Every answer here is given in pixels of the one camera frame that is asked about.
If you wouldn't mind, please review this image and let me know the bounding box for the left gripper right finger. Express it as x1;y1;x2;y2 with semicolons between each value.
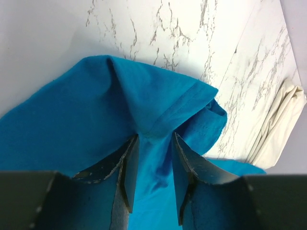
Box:
171;132;238;229

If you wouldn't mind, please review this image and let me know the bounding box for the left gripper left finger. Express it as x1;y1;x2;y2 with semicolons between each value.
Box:
73;135;140;230

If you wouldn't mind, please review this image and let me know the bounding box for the blue t-shirt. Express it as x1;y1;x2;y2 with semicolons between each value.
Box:
0;56;263;230

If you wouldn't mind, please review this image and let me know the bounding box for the folded cream t-shirt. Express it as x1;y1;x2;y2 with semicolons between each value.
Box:
247;79;307;170

